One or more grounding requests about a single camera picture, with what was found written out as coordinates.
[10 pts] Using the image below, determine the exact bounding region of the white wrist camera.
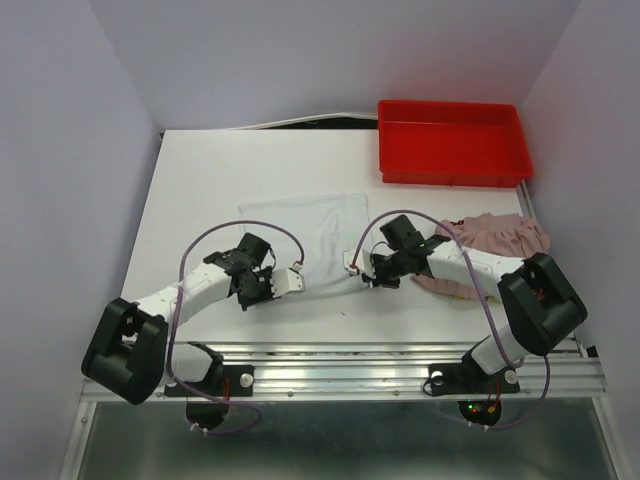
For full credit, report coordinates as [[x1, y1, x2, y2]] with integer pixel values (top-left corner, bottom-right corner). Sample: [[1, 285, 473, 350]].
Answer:
[[270, 268, 306, 298], [355, 249, 376, 279]]

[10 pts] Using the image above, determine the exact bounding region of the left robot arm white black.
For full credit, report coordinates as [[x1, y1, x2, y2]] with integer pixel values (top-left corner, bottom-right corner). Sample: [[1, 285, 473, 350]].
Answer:
[[81, 233, 300, 405]]

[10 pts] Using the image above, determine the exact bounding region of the red plastic tray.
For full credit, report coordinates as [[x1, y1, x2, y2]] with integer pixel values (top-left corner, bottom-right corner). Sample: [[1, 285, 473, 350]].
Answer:
[[377, 100, 533, 188]]

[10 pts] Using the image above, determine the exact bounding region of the white skirt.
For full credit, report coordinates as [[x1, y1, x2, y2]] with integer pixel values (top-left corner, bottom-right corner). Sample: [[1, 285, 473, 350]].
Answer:
[[239, 193, 370, 303]]

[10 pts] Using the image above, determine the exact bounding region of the pink pleated skirt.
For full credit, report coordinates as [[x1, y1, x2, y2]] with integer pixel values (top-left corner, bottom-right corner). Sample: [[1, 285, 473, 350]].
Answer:
[[412, 213, 551, 300]]

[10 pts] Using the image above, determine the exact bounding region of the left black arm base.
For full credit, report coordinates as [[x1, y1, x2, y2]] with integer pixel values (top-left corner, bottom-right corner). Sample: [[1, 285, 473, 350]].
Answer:
[[162, 342, 262, 436]]

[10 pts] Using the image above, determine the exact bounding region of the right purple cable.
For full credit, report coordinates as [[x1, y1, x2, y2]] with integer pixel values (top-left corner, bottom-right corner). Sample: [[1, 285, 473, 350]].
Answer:
[[346, 209, 552, 432]]

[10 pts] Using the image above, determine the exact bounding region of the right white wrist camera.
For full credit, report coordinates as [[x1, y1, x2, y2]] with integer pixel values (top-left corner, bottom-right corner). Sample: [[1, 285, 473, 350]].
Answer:
[[355, 249, 376, 279]]

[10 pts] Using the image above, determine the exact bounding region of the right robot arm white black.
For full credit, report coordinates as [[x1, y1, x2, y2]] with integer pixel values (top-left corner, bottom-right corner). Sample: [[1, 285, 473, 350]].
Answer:
[[344, 210, 588, 390]]

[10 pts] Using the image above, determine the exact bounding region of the aluminium rail frame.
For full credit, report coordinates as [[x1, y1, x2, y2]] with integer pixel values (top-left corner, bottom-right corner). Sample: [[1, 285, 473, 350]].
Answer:
[[59, 184, 621, 480]]

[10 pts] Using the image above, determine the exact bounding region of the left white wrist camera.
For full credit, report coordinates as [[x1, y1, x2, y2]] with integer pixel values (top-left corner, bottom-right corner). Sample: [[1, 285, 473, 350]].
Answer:
[[270, 268, 306, 298]]

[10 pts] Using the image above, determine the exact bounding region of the yellow green skirt underneath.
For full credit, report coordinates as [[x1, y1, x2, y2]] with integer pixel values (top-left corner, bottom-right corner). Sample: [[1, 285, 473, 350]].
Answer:
[[453, 295, 501, 304]]

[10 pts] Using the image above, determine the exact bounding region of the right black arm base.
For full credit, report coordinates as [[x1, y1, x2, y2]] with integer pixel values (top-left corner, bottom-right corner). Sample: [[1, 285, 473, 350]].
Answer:
[[422, 345, 521, 429]]

